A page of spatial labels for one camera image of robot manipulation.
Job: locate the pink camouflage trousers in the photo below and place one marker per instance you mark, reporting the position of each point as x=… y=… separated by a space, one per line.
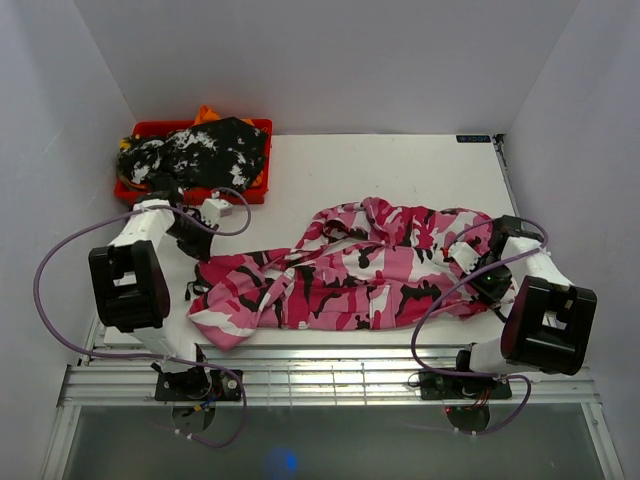
x=367 y=265

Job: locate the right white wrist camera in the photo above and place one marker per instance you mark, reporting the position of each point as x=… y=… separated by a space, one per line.
x=464 y=256

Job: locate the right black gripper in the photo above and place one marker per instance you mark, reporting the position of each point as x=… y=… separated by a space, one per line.
x=491 y=294

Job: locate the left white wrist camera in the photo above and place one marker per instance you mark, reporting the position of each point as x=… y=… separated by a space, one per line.
x=213 y=209

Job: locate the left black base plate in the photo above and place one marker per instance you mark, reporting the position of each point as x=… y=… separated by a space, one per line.
x=198 y=385

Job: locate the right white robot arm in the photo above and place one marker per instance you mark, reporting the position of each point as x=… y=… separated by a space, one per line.
x=547 y=318

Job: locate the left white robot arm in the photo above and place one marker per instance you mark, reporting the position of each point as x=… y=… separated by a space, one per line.
x=131 y=291

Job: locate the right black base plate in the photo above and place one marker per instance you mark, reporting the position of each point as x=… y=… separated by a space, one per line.
x=433 y=386

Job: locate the small blue table label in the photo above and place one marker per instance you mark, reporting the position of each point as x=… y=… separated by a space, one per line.
x=473 y=138

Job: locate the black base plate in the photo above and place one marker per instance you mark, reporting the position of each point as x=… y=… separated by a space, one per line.
x=433 y=386
x=198 y=385

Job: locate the aluminium frame rail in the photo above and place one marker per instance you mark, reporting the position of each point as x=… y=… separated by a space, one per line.
x=315 y=377

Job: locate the black white camouflage trousers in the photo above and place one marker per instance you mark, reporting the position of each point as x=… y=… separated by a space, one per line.
x=200 y=157

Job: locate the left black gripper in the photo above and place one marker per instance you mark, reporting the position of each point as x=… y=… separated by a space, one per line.
x=200 y=249

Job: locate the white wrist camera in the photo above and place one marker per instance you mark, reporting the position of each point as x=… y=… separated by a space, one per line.
x=213 y=209
x=464 y=256

